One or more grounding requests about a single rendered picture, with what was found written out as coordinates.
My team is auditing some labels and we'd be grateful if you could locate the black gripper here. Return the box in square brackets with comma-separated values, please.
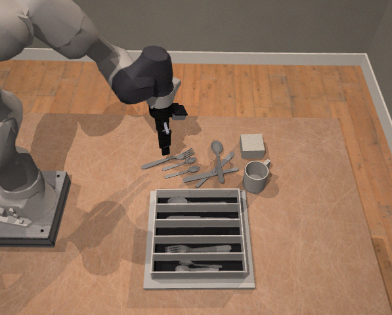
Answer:
[148, 104, 173, 156]

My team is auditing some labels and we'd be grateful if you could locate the grey mug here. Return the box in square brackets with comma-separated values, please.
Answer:
[242, 159, 271, 194]

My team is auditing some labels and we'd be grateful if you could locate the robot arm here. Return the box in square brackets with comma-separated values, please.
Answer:
[0, 0, 188, 228]

